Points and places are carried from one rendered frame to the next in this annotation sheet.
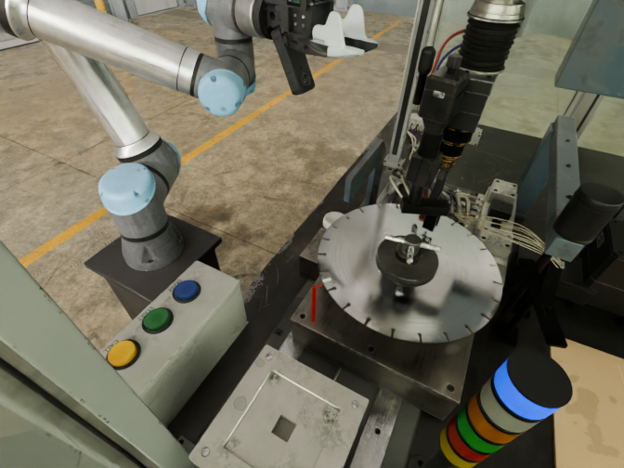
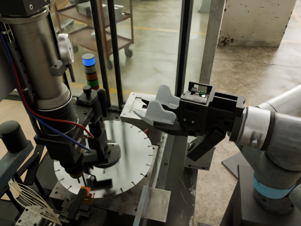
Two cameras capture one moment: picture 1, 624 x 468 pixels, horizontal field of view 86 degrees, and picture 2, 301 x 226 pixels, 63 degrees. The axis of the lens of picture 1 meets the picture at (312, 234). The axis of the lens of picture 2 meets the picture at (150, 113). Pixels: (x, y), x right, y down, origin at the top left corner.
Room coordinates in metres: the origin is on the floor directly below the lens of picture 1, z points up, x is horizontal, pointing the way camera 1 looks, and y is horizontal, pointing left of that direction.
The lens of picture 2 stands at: (0.98, -0.16, 1.60)
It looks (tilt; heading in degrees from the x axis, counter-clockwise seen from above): 41 degrees down; 165
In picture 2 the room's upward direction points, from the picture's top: straight up
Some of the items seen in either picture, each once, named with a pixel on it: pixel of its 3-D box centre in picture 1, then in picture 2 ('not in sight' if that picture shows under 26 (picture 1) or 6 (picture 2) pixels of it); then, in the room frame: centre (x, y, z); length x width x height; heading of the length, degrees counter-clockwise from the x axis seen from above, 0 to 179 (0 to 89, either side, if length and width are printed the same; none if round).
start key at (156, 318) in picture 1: (157, 320); not in sight; (0.31, 0.26, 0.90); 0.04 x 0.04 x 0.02
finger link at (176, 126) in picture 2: not in sight; (175, 124); (0.64, -0.02, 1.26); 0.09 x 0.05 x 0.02; 63
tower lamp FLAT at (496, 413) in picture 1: (512, 399); (90, 67); (0.11, -0.18, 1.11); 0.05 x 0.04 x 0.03; 63
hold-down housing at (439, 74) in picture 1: (435, 126); (93, 119); (0.49, -0.19, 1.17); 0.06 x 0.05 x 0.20; 144
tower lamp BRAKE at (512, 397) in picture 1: (529, 383); (88, 59); (0.11, -0.18, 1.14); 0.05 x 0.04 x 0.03; 63
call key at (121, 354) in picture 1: (123, 354); not in sight; (0.25, 0.29, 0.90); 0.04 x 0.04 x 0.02
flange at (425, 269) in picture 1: (408, 254); (104, 150); (0.42, -0.18, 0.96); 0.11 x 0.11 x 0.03
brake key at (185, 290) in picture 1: (187, 292); not in sight; (0.37, 0.23, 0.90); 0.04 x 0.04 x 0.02
